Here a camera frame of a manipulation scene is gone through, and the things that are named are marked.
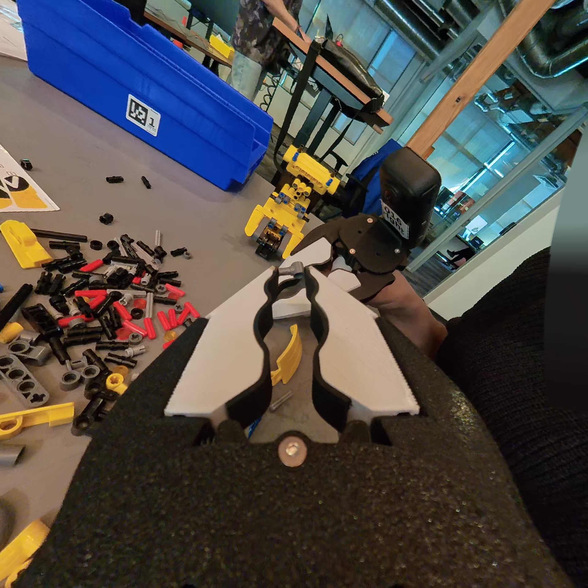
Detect wooden beam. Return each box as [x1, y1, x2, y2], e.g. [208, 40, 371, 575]
[406, 0, 557, 159]

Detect wood-edged desk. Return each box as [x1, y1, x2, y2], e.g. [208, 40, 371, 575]
[145, 9, 394, 135]

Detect yellow toy beam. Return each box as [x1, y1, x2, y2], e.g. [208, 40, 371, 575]
[0, 519, 50, 588]

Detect yellow curved toy panel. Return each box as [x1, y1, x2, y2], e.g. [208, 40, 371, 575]
[270, 324, 304, 386]

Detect instruction sheet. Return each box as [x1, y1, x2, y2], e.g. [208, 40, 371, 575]
[0, 145, 60, 213]

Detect pile of toy building pieces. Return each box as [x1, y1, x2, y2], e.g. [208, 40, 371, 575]
[0, 220, 201, 467]

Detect blue plastic bin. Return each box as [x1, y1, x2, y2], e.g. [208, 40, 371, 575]
[16, 0, 275, 192]

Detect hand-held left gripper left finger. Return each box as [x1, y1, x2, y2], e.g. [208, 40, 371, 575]
[164, 266, 281, 425]

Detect black bag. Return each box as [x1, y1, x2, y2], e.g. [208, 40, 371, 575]
[312, 39, 385, 114]

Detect metal ceiling ducts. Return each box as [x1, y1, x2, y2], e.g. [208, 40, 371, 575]
[501, 0, 588, 80]

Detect person's right hand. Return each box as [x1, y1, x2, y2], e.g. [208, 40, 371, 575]
[365, 270, 449, 360]

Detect yellow toy vehicle assembly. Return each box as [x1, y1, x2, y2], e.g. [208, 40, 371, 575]
[243, 145, 341, 261]

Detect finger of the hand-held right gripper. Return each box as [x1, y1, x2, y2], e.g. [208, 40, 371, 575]
[289, 245, 340, 272]
[272, 269, 362, 320]

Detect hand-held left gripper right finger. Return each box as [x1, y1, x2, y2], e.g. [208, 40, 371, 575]
[305, 266, 421, 430]

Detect blue jacket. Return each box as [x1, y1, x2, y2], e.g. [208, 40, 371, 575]
[345, 138, 414, 217]

